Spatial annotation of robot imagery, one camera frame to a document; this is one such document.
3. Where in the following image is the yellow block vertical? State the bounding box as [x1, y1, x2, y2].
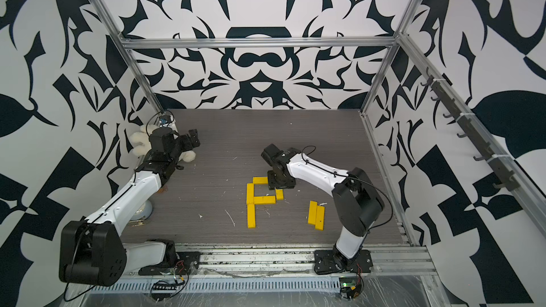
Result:
[246, 183, 255, 205]
[275, 189, 284, 200]
[247, 204, 256, 229]

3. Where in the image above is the yellow block top bar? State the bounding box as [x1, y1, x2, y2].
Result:
[253, 177, 269, 185]

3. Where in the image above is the yellow block bar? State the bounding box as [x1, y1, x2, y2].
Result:
[253, 196, 277, 205]
[253, 177, 269, 185]

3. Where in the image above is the yellow block spare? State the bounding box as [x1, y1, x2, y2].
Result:
[314, 206, 326, 231]
[307, 200, 318, 225]

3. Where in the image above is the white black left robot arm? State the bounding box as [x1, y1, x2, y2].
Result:
[58, 127, 200, 287]

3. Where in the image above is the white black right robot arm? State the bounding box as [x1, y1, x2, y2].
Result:
[261, 144, 385, 275]

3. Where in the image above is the white plush toy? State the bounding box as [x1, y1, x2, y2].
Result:
[129, 125, 196, 163]

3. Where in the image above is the right circuit board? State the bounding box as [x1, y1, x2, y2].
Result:
[339, 276, 363, 300]

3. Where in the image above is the circuit board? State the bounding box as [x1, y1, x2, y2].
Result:
[339, 276, 363, 300]
[149, 281, 186, 301]

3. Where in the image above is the left circuit board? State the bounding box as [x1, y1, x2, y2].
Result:
[149, 281, 186, 301]

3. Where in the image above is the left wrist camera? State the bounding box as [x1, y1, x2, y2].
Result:
[157, 114, 174, 126]

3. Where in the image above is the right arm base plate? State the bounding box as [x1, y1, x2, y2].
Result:
[314, 249, 374, 275]

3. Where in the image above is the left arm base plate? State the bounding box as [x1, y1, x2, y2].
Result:
[138, 251, 201, 277]

